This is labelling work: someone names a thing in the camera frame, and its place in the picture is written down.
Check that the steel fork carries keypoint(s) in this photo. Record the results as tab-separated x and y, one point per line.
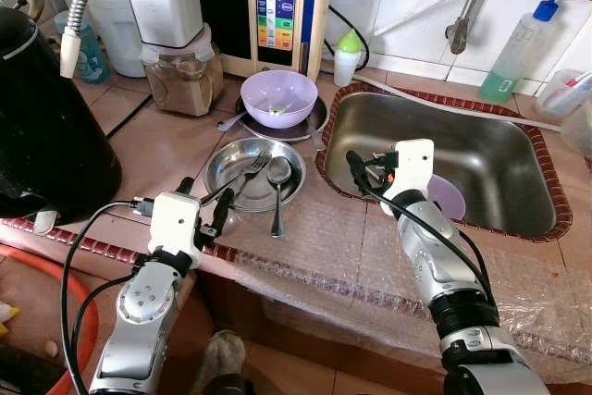
242	178

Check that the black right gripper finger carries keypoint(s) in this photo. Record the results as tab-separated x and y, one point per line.
355	171

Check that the glass jar of brown powder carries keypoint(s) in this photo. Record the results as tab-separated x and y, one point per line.
183	80

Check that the water ioniser with button panel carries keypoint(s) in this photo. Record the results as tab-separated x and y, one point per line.
277	16

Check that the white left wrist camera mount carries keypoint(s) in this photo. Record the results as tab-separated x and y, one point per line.
174	227

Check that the large black kettle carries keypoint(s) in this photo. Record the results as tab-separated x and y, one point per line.
46	136

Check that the stainless steel plate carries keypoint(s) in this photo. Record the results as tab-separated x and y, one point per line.
231	168

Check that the small green-capped white bottle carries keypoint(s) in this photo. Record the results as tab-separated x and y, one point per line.
346	62

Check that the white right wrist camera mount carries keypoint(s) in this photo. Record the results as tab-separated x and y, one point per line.
412	168

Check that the dark round plate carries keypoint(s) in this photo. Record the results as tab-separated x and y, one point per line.
310	127

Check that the purple plastic bowl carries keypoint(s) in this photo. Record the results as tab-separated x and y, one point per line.
277	94
449	201

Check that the metal faucet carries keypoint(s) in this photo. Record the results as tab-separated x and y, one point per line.
458	34

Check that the blue-capped green soap bottle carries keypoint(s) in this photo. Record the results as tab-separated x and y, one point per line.
513	57

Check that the teal plastic bottle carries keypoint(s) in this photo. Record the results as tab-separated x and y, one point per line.
88	57

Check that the clear plastic cup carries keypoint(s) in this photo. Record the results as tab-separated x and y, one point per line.
555	99

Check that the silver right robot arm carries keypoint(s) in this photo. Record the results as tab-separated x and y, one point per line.
435	256

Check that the white jar with green lid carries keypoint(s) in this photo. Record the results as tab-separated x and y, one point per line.
120	25

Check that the stainless steel sink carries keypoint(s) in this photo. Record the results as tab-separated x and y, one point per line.
490	154

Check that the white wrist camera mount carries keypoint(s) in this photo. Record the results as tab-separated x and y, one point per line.
174	227
412	168

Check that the clear bubble wrap sheet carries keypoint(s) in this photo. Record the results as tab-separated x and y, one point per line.
370	256

